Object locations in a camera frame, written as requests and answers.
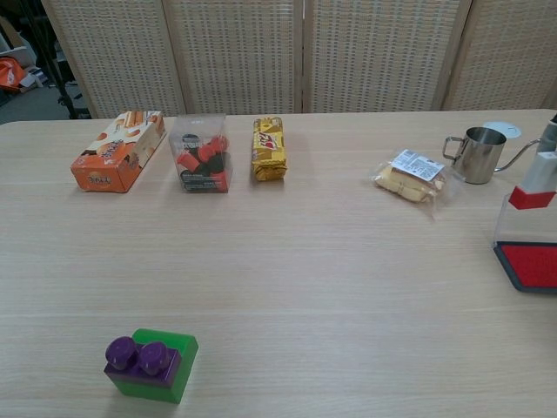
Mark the purple toy block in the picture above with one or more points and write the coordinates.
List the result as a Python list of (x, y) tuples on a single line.
[(139, 363)]

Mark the green toy block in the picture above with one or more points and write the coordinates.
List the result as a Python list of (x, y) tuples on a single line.
[(169, 374)]

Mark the white round desk grommet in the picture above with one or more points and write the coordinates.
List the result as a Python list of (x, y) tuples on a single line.
[(511, 127)]

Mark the orange bag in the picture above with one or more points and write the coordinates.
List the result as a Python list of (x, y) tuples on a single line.
[(11, 76)]

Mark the clear box red black sweets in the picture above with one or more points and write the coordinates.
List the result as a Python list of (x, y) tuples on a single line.
[(202, 161)]

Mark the orange snack box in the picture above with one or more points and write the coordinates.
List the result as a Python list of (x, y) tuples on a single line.
[(117, 157)]

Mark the bread in clear wrapper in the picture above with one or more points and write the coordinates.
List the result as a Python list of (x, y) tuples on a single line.
[(411, 176)]

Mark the steel long-spout pitcher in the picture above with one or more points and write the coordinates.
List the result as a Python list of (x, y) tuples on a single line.
[(476, 157)]

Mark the white and red block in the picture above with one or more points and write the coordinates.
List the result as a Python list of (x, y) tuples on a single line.
[(533, 196)]

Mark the gold biscuit packet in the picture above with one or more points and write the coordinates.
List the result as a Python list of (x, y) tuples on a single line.
[(269, 150)]

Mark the red tray clear lid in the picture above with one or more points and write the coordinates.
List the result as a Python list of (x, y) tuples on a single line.
[(535, 265)]

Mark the black tripod stand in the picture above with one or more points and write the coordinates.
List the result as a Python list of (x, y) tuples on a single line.
[(65, 96)]

